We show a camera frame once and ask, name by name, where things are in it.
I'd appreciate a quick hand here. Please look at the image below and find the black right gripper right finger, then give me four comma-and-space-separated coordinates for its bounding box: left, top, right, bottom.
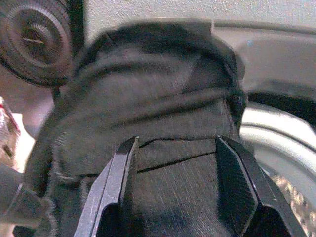
215, 135, 307, 237

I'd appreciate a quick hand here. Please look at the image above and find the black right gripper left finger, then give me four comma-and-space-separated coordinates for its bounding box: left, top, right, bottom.
73, 135, 139, 237

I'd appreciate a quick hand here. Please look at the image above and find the black garment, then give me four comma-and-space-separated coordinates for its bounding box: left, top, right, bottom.
24, 19, 248, 237

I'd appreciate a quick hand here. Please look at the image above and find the white washing machine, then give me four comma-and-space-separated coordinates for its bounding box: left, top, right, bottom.
211, 18, 316, 237

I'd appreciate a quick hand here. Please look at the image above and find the black standing fan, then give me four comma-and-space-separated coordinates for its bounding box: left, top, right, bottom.
0, 0, 76, 88

